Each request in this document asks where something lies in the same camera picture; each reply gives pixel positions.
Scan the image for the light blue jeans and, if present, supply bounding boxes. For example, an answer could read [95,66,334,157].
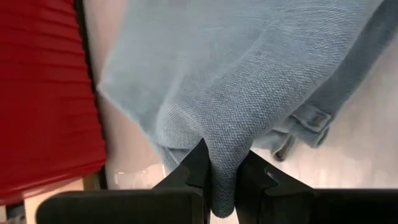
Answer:
[96,0,398,218]

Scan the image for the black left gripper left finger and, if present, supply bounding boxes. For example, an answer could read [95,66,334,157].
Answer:
[35,138,213,224]

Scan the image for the red plastic laundry bin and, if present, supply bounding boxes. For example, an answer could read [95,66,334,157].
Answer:
[0,0,108,206]

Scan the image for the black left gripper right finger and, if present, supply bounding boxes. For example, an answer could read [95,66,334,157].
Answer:
[234,151,398,224]

